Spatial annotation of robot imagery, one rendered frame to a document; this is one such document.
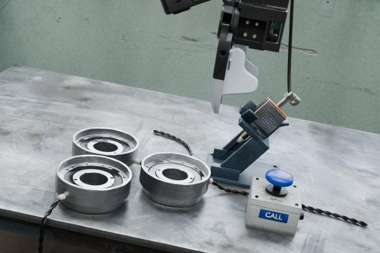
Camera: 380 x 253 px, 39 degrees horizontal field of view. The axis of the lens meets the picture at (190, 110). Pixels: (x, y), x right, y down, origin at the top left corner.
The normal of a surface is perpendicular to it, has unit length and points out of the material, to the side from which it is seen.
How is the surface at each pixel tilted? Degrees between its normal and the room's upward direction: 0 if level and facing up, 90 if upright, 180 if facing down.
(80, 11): 90
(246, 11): 90
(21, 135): 0
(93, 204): 90
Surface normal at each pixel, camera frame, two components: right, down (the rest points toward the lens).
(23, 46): -0.14, 0.32
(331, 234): 0.15, -0.93
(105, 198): 0.44, 0.37
